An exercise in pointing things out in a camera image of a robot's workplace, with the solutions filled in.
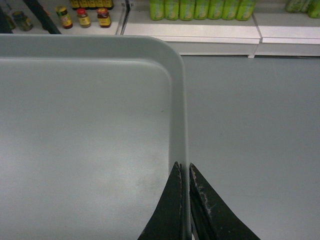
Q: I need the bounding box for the red-lid sauce jar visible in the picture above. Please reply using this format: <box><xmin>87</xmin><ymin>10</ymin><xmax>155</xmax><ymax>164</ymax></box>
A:
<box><xmin>96</xmin><ymin>7</ymin><xmax>112</xmax><ymax>28</ymax></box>

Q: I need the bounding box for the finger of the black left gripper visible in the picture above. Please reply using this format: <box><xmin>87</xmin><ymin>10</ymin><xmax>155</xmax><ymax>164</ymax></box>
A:
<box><xmin>23</xmin><ymin>0</ymin><xmax>62</xmax><ymax>35</ymax></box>

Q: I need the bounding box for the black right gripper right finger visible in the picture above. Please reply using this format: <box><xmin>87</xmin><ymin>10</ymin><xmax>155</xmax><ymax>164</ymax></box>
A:
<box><xmin>189</xmin><ymin>163</ymin><xmax>259</xmax><ymax>240</ymax></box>

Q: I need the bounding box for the yellow-label sauce jar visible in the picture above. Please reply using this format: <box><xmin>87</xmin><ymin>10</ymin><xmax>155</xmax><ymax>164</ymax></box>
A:
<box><xmin>55</xmin><ymin>5</ymin><xmax>73</xmax><ymax>29</ymax></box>

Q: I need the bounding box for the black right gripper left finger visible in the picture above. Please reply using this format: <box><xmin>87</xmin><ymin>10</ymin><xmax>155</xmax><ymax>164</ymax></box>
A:
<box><xmin>138</xmin><ymin>162</ymin><xmax>183</xmax><ymax>240</ymax></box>

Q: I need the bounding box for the green drink bottle row item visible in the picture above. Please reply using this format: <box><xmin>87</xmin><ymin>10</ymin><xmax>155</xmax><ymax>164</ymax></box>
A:
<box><xmin>149</xmin><ymin>0</ymin><xmax>165</xmax><ymax>21</ymax></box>

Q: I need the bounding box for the grey silver tray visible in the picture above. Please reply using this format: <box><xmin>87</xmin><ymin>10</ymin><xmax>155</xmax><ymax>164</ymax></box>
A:
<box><xmin>0</xmin><ymin>34</ymin><xmax>191</xmax><ymax>240</ymax></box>

